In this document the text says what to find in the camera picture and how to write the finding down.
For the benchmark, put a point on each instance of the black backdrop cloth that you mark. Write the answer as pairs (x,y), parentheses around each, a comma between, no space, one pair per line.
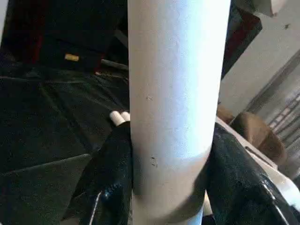
(70,28)

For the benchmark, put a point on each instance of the small yellow tag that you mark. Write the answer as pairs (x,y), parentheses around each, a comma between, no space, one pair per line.
(71,57)

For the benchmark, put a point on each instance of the brown round object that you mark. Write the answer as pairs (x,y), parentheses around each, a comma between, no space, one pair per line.
(260,138)

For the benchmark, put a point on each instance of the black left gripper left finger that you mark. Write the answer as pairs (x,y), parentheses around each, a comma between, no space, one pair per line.
(110,178)

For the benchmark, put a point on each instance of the black work surface mat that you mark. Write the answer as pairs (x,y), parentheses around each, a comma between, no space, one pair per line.
(47,117)

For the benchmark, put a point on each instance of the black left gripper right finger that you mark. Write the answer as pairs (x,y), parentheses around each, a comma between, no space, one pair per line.
(236,182)

